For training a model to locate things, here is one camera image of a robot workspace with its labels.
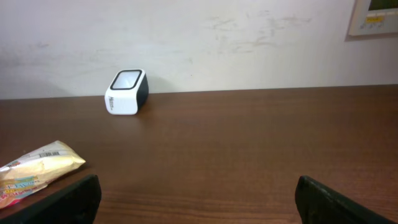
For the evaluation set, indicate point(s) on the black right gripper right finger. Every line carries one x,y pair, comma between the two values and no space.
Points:
317,203

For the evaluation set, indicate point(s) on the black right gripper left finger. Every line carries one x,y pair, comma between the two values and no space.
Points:
78,203

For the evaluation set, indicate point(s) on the cream yellow snack bag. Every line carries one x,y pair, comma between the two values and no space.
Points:
33,171

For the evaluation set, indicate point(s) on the white black barcode scanner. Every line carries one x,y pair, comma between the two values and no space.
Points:
127,92

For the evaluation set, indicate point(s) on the beige wall control panel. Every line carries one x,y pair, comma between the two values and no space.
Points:
373,17

